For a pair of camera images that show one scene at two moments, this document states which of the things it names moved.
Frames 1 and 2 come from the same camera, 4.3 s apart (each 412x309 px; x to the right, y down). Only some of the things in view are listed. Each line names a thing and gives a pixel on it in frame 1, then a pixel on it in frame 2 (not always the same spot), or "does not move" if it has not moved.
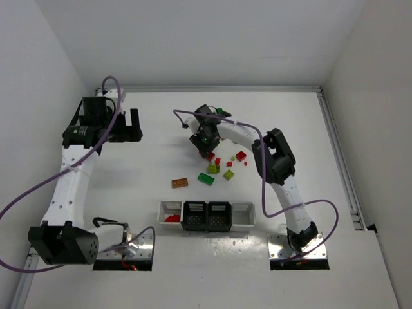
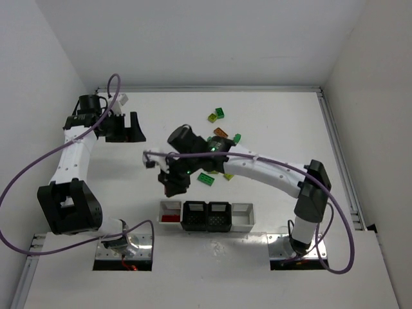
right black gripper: x=203 y=147 → x=174 y=180
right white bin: x=243 y=216 does not move
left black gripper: x=123 y=125 does not move
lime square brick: x=228 y=174 does not move
